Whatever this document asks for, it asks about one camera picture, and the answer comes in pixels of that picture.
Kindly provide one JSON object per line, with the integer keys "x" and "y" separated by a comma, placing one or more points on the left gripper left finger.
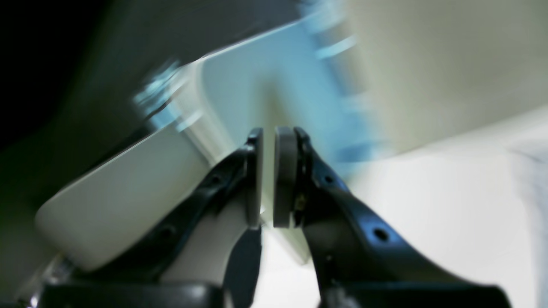
{"x": 154, "y": 227}

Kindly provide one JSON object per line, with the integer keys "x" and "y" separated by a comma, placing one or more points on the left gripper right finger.
{"x": 360, "y": 261}

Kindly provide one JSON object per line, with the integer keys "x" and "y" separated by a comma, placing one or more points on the grey T-shirt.
{"x": 528, "y": 164}

